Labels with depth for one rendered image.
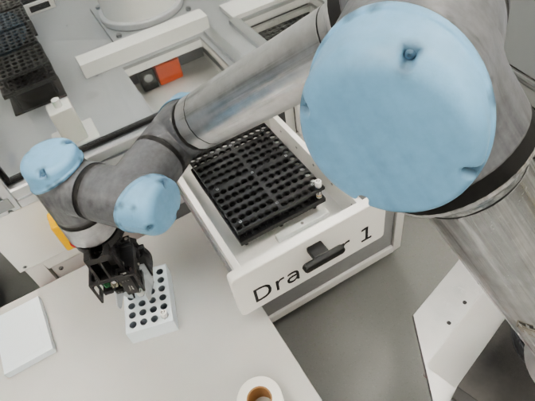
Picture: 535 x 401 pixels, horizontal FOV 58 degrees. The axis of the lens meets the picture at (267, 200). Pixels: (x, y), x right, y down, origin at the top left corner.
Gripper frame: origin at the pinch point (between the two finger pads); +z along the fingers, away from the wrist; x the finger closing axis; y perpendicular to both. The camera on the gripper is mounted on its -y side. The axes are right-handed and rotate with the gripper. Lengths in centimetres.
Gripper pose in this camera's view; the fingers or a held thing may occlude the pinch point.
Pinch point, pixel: (138, 287)
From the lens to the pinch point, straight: 91.2
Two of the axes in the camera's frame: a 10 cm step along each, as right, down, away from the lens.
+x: 9.6, -2.7, 0.7
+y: 2.4, 7.1, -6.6
